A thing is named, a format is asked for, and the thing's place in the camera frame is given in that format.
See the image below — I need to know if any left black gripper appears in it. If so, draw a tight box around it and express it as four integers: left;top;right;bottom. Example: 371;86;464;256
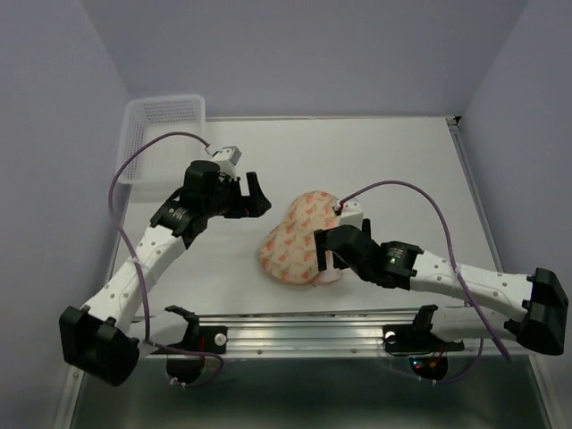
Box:
202;172;269;219

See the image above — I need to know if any floral mesh laundry bag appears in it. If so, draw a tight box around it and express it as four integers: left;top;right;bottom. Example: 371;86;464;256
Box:
258;190;341;286

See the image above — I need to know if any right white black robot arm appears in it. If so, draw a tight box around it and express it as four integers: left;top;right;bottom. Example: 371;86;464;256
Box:
314;220;569;356

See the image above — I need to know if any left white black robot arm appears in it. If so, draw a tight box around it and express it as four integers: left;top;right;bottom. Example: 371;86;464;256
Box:
59;161;272;386

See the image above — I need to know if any white perforated plastic basket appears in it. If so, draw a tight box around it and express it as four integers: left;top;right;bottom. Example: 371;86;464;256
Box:
116;95;208;189

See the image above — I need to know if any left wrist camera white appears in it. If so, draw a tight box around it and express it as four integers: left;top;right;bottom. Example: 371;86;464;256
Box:
210;146;242;177

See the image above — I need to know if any aluminium mounting rail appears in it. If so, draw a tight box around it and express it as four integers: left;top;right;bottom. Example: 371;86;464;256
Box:
133;307;547;358

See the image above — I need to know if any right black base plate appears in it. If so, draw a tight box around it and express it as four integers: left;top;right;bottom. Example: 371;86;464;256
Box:
383;324;465;355

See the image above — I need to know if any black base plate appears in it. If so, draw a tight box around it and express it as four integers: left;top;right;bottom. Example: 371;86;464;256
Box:
154;325;228;355
383;324;465;355

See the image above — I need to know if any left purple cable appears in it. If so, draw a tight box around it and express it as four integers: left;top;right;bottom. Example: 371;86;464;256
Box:
109;132;224;389

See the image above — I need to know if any purple cable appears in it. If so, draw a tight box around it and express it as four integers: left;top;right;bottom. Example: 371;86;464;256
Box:
339;180;513;385
109;132;224;389

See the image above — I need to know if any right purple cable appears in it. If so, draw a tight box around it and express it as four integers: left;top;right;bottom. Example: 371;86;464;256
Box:
339;180;513;385

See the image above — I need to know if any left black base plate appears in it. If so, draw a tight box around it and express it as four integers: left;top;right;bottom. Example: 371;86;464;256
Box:
154;325;228;355

